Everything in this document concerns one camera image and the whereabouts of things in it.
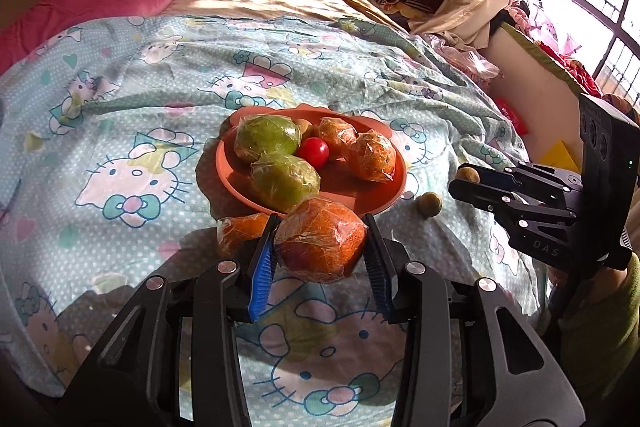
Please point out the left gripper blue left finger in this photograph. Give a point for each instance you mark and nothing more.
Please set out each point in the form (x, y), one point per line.
(261, 270)

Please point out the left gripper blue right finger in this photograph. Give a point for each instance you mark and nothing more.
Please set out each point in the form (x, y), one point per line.
(381, 270)

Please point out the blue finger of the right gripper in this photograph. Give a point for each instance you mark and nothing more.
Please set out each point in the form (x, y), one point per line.
(500, 180)
(478, 195)

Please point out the small tan longan fruit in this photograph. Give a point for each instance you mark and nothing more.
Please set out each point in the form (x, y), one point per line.
(429, 204)
(305, 127)
(467, 174)

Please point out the large orange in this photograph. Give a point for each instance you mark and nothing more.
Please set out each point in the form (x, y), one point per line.
(233, 232)

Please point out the green fruit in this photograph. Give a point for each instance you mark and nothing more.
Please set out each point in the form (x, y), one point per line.
(282, 181)
(258, 135)

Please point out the red tomato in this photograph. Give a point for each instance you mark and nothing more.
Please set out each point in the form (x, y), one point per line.
(315, 151)

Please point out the red plastic bag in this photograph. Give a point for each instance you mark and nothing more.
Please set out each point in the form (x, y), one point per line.
(508, 112)

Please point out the yellow paper note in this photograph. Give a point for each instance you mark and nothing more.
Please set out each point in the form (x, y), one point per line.
(558, 156)

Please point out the orange bear-shaped plate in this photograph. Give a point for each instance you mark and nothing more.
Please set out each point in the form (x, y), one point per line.
(337, 181)

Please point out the pink floral cloth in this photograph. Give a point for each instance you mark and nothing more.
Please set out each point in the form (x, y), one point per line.
(467, 59)

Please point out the Hello Kitty blue quilt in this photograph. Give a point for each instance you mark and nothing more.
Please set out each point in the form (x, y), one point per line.
(108, 141)

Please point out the black camera box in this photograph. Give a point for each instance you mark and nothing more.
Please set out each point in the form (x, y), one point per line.
(610, 161)

